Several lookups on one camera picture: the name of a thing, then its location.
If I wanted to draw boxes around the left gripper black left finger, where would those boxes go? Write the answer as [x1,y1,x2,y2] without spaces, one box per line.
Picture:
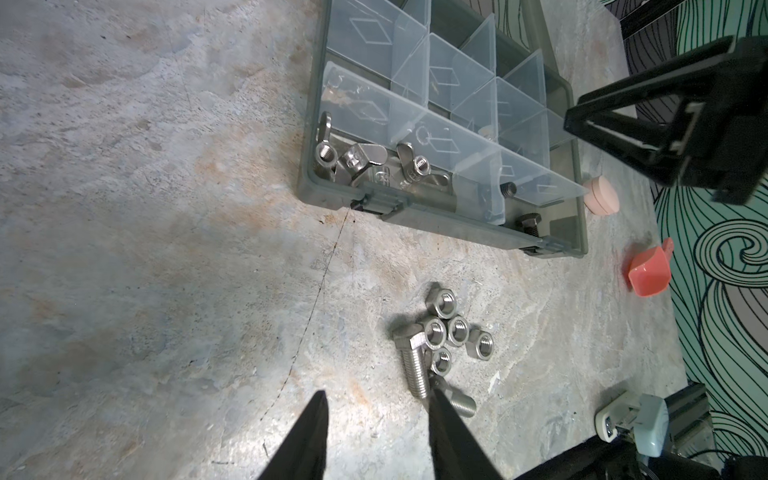
[259,390,329,479]

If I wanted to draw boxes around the silver hex bolt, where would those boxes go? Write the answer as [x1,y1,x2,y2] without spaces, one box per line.
[392,323,429,400]

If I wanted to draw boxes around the smoky clear compartment organizer box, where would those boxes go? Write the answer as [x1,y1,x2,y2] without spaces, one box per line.
[298,1,588,258]

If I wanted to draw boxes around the pale blue rectangular case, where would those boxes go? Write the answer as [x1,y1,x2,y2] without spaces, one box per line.
[594,391,669,458]

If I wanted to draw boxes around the silver wing nuts cluster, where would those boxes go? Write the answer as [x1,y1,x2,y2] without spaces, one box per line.
[313,111,452,194]

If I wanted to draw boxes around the black hex bolt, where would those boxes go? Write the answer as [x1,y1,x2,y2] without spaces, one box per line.
[515,213,542,237]

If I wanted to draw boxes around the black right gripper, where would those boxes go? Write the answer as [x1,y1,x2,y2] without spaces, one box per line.
[565,36,767,204]

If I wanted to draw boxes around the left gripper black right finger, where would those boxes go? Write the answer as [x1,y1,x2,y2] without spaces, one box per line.
[428,390,502,479]

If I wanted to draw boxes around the red plastic scoop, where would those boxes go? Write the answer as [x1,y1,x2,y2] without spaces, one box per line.
[627,238,675,298]

